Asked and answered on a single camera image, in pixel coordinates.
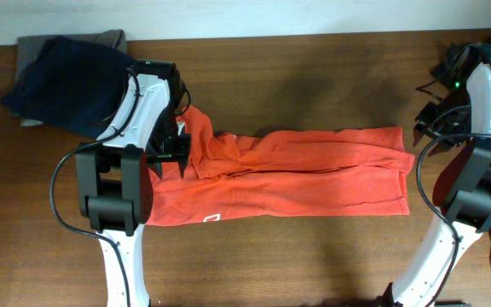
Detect grey garment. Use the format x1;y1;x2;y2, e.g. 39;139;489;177
8;29;128;128

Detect red soccer t-shirt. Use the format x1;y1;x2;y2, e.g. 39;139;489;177
147;107;414;227

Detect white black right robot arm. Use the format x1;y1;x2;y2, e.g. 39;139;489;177
373;42;491;306

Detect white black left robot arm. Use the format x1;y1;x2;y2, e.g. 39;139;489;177
75;61;191;306

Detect navy garment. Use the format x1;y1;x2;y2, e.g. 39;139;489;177
1;35;138;140

